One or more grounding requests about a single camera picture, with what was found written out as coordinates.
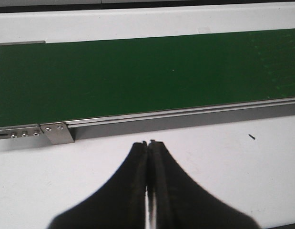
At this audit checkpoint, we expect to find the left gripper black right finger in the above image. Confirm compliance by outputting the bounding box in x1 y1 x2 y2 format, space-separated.
148 141 259 229

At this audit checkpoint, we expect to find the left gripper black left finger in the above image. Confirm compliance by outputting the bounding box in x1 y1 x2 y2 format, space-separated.
49 142 148 229

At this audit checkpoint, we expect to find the aluminium conveyor frame rail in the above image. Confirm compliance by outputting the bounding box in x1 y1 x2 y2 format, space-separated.
0 41 295 141

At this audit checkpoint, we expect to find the left metal conveyor bracket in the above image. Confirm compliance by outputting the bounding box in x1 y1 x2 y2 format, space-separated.
41 123 75 145

